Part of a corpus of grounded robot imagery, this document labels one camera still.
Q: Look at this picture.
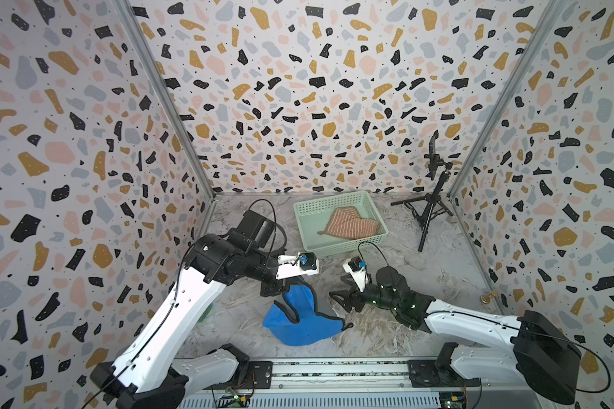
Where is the blue dishcloth with black trim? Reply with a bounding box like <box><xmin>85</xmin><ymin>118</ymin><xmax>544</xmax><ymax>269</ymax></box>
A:
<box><xmin>263</xmin><ymin>284</ymin><xmax>354</xmax><ymax>347</ymax></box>

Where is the pink striped dishcloth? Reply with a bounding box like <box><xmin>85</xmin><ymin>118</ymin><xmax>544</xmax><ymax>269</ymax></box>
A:
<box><xmin>318</xmin><ymin>206</ymin><xmax>380</xmax><ymax>240</ymax></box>

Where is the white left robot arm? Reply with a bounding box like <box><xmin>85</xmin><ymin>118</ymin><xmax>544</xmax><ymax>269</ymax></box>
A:
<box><xmin>90</xmin><ymin>209</ymin><xmax>351</xmax><ymax>408</ymax></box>

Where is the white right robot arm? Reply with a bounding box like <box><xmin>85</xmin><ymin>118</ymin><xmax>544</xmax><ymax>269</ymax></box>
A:
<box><xmin>330</xmin><ymin>267</ymin><xmax>582</xmax><ymax>405</ymax></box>

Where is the mint green plastic basket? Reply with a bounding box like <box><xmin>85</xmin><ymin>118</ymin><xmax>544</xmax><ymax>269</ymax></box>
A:
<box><xmin>293</xmin><ymin>192</ymin><xmax>388</xmax><ymax>257</ymax></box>

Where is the left green circuit board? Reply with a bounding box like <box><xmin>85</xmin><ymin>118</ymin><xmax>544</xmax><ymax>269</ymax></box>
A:
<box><xmin>217</xmin><ymin>388</ymin><xmax>252</xmax><ymax>408</ymax></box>

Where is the green circuit board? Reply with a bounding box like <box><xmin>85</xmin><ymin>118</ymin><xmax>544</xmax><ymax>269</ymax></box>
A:
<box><xmin>439</xmin><ymin>392</ymin><xmax>467</xmax><ymax>409</ymax></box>
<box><xmin>217</xmin><ymin>388</ymin><xmax>252</xmax><ymax>408</ymax></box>

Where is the right green circuit board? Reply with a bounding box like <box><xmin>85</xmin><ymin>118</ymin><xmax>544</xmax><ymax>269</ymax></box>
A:
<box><xmin>439</xmin><ymin>392</ymin><xmax>467</xmax><ymax>409</ymax></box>

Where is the phone on tripod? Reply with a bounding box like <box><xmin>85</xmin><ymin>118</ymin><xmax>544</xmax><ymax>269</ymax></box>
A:
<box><xmin>427</xmin><ymin>131</ymin><xmax>439</xmax><ymax>181</ymax></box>

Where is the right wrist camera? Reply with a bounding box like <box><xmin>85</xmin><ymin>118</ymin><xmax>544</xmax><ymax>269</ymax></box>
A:
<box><xmin>343</xmin><ymin>257</ymin><xmax>372</xmax><ymax>292</ymax></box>

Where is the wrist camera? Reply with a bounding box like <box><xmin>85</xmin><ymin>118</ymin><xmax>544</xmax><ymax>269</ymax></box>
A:
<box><xmin>343</xmin><ymin>257</ymin><xmax>372</xmax><ymax>292</ymax></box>
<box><xmin>276</xmin><ymin>252</ymin><xmax>320</xmax><ymax>279</ymax></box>

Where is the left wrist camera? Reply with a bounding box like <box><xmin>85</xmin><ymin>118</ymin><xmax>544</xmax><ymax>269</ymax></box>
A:
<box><xmin>276</xmin><ymin>252</ymin><xmax>320</xmax><ymax>279</ymax></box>

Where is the black camera tripod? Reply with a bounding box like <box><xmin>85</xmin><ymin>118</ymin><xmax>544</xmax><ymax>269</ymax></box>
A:
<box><xmin>390</xmin><ymin>170</ymin><xmax>453</xmax><ymax>252</ymax></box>

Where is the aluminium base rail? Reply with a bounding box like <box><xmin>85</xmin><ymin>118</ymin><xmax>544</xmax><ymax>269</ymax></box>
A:
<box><xmin>180</xmin><ymin>357</ymin><xmax>543</xmax><ymax>408</ymax></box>

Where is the brass knob on wall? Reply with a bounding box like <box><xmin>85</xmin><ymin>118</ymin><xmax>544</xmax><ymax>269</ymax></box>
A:
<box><xmin>480</xmin><ymin>291</ymin><xmax>498</xmax><ymax>304</ymax></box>

